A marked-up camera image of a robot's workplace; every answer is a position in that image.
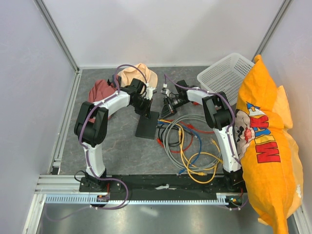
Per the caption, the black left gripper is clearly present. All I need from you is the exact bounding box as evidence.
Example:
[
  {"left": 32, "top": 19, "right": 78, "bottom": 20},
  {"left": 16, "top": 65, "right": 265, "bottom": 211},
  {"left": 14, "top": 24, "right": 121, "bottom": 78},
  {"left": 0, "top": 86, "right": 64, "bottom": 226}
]
[{"left": 131, "top": 96, "right": 153, "bottom": 120}]

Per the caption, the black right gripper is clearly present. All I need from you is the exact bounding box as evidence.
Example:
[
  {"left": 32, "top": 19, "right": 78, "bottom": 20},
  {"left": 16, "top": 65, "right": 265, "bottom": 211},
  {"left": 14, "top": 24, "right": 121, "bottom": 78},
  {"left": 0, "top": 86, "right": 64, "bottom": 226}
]
[{"left": 160, "top": 96, "right": 189, "bottom": 120}]

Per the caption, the black power cable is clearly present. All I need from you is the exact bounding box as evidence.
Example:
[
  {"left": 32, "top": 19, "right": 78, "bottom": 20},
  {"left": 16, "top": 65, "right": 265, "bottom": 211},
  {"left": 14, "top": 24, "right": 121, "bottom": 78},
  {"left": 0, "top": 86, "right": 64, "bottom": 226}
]
[{"left": 156, "top": 124, "right": 183, "bottom": 147}]

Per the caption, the black network switch box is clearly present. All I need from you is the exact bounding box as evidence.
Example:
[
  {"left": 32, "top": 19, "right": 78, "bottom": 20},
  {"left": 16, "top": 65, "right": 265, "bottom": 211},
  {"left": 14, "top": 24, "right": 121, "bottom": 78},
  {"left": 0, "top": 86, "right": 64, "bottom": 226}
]
[{"left": 135, "top": 111, "right": 159, "bottom": 140}]

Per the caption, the long red ethernet cable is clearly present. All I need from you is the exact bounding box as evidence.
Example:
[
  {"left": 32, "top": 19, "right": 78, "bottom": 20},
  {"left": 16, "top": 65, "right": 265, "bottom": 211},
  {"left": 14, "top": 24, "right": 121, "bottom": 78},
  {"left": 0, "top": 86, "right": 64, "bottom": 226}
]
[{"left": 185, "top": 101, "right": 215, "bottom": 134}]

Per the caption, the blue ethernet cable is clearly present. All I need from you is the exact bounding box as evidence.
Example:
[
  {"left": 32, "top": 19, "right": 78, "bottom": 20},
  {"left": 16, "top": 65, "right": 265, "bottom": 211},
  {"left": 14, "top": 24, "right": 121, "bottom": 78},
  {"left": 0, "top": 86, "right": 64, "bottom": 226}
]
[{"left": 157, "top": 119, "right": 221, "bottom": 175}]

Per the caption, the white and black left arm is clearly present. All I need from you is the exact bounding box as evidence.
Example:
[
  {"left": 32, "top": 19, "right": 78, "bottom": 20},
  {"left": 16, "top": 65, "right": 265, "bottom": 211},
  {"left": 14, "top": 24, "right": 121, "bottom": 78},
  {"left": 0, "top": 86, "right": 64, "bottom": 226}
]
[{"left": 74, "top": 78, "right": 156, "bottom": 192}]

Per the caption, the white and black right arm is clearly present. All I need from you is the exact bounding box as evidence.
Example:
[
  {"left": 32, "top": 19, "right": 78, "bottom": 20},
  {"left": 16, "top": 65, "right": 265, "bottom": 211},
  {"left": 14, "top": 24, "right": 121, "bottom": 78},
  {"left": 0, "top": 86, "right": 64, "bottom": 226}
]
[{"left": 160, "top": 80, "right": 242, "bottom": 192}]

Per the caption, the peach bucket hat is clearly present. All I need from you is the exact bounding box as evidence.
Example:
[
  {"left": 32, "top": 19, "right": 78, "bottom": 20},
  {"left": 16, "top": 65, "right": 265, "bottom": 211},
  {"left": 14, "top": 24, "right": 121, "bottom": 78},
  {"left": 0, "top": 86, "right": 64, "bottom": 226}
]
[{"left": 118, "top": 63, "right": 158, "bottom": 88}]

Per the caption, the red crumpled shirt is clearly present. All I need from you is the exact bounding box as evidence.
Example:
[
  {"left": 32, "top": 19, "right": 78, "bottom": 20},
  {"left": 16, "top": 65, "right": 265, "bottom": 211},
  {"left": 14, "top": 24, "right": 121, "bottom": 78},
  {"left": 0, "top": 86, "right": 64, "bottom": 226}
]
[{"left": 88, "top": 74, "right": 122, "bottom": 120}]

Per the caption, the white plastic basket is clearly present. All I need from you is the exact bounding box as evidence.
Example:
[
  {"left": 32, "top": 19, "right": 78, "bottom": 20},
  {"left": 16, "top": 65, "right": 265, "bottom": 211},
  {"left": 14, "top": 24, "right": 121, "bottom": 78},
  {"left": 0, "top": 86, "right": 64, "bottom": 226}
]
[{"left": 197, "top": 53, "right": 254, "bottom": 106}]

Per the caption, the orange cartoon pillow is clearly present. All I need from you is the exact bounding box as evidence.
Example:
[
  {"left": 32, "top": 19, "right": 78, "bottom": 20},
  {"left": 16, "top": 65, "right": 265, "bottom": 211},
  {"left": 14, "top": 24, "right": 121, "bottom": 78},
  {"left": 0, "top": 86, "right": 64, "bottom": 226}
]
[{"left": 235, "top": 55, "right": 303, "bottom": 234}]

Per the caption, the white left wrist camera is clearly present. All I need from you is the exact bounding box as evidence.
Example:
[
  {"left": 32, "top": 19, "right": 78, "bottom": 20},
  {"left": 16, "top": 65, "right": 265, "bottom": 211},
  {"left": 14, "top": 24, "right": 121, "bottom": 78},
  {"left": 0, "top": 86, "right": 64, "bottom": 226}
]
[{"left": 144, "top": 87, "right": 156, "bottom": 100}]

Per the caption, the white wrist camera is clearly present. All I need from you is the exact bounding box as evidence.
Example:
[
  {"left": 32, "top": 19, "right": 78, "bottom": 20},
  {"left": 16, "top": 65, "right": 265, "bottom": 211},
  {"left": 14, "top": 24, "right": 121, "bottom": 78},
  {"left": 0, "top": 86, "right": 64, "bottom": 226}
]
[
  {"left": 160, "top": 83, "right": 171, "bottom": 97},
  {"left": 144, "top": 87, "right": 156, "bottom": 100}
]

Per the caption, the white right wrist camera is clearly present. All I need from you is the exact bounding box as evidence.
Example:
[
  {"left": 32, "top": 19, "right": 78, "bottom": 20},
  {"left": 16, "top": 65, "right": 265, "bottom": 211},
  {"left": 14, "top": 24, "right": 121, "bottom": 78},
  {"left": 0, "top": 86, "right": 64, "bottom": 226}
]
[{"left": 160, "top": 83, "right": 171, "bottom": 97}]

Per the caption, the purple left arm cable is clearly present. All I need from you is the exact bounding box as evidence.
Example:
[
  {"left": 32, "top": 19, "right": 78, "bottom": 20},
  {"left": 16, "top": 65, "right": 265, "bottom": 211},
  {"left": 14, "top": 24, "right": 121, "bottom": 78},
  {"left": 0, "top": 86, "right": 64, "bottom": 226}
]
[{"left": 45, "top": 64, "right": 149, "bottom": 221}]

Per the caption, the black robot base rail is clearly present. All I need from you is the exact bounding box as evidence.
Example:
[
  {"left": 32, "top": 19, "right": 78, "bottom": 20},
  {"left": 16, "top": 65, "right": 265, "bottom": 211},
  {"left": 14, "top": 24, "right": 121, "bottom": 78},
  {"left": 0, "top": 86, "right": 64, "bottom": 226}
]
[{"left": 74, "top": 174, "right": 247, "bottom": 200}]

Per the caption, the grey slotted cable duct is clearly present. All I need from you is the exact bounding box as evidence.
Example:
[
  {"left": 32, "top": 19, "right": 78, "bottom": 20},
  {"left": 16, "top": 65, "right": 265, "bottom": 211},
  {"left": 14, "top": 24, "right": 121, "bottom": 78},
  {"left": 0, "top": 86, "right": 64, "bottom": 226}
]
[{"left": 45, "top": 193, "right": 243, "bottom": 205}]

